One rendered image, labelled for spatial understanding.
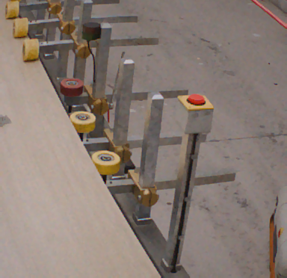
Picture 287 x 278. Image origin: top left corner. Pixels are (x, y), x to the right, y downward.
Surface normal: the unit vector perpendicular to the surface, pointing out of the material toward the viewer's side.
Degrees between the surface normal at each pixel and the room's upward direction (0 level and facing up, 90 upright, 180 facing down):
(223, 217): 0
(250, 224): 0
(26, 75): 0
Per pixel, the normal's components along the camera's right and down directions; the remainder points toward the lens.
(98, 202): 0.09, -0.88
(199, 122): 0.32, 0.47
